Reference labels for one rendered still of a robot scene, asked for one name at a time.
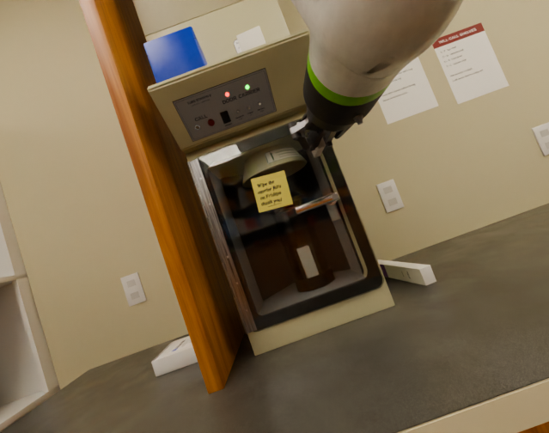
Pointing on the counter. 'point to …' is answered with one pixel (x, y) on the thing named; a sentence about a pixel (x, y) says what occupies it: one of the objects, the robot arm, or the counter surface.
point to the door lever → (317, 203)
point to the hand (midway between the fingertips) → (316, 145)
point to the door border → (222, 246)
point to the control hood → (289, 59)
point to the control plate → (213, 106)
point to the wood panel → (167, 190)
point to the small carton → (251, 39)
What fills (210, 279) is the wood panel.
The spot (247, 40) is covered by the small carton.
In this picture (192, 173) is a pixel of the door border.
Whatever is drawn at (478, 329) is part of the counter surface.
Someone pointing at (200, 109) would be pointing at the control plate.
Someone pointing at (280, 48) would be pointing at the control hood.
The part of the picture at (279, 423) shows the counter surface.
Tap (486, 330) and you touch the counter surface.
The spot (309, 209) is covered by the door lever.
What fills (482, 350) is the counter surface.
